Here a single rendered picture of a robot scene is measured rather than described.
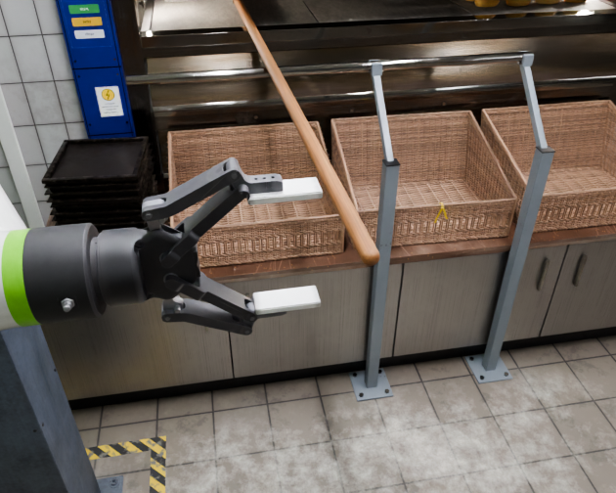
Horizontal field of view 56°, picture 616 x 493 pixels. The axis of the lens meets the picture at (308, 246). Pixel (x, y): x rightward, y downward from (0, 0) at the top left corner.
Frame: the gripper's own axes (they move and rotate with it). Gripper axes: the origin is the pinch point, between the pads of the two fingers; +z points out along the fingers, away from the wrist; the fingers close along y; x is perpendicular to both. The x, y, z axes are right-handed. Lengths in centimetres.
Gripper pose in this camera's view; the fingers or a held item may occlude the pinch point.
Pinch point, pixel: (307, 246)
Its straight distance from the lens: 59.4
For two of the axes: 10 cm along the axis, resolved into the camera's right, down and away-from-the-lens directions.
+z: 9.8, -1.1, 1.5
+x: 1.9, 5.7, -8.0
